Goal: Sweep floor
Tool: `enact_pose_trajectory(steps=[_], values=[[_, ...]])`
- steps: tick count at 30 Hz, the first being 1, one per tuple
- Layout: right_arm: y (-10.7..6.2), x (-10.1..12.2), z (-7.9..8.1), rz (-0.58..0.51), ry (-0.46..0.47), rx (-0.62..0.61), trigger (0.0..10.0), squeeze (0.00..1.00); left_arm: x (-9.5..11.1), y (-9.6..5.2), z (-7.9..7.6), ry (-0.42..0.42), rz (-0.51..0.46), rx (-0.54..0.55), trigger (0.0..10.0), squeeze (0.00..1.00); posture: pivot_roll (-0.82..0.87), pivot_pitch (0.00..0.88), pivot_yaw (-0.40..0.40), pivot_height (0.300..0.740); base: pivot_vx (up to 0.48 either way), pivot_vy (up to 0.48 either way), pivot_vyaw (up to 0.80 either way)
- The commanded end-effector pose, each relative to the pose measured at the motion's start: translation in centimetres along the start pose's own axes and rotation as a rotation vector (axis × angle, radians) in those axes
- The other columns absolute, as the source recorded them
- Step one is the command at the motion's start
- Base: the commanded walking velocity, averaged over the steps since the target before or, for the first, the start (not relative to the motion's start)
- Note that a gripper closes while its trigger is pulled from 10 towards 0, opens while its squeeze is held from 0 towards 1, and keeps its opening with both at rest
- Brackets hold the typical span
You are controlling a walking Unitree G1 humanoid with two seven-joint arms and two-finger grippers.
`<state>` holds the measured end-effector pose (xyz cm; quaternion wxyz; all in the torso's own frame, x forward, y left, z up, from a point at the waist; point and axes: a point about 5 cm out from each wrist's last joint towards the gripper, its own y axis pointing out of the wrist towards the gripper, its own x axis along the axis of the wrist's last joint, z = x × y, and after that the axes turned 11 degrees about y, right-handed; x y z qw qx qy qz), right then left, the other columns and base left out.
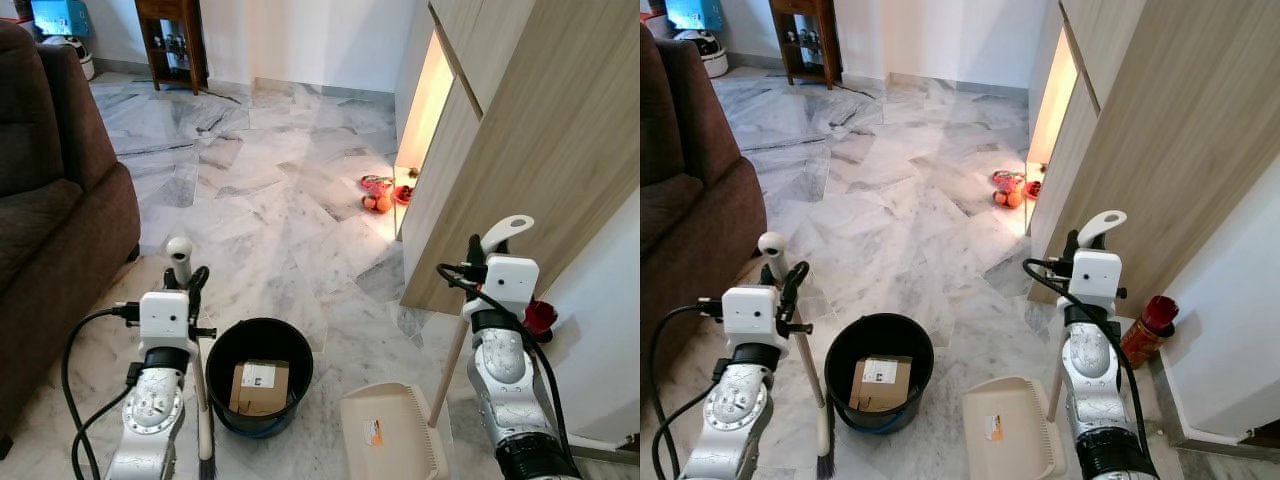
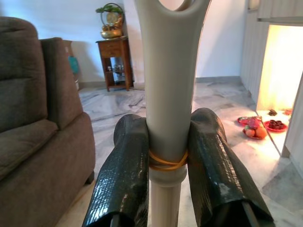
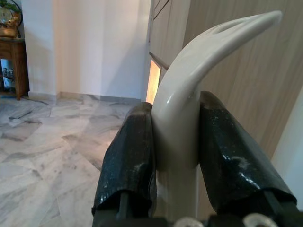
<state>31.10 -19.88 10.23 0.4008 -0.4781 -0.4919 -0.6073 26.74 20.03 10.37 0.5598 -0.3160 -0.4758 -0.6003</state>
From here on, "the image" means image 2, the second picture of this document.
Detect red wrapped package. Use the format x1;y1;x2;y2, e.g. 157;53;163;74
237;116;263;130

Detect red plate with cups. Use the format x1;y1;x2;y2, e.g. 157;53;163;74
264;120;288;132

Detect red plate with oranges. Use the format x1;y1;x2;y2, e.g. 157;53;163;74
242;124;268;140

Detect brown wooden side table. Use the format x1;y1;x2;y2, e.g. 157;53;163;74
96;36;134;92

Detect orange rubber band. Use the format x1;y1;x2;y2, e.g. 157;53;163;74
148;148;189;171

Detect light wooden cabinet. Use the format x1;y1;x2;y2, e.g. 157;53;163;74
240;0;303;171

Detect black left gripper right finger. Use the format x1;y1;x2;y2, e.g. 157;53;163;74
187;107;276;227

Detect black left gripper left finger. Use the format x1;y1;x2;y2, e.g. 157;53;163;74
82;115;150;227

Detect grey handled broom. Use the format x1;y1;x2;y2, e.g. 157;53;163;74
134;0;212;227

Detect gold bowl plant ornament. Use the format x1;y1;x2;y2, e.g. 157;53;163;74
95;2;125;40

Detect brown fabric sofa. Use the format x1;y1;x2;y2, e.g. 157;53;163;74
0;16;96;227

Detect blue box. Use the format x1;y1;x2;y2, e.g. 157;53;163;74
68;55;80;75

